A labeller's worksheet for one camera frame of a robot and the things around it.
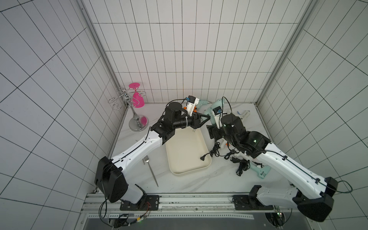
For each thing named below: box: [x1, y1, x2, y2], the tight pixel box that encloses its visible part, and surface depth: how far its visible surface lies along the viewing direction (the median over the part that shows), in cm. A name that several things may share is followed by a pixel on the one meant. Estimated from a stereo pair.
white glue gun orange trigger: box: [185, 94, 200, 117], surface depth 64 cm
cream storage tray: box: [165, 126, 212, 174], surface depth 91 cm
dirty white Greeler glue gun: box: [239, 110, 251, 120], surface depth 109 cm
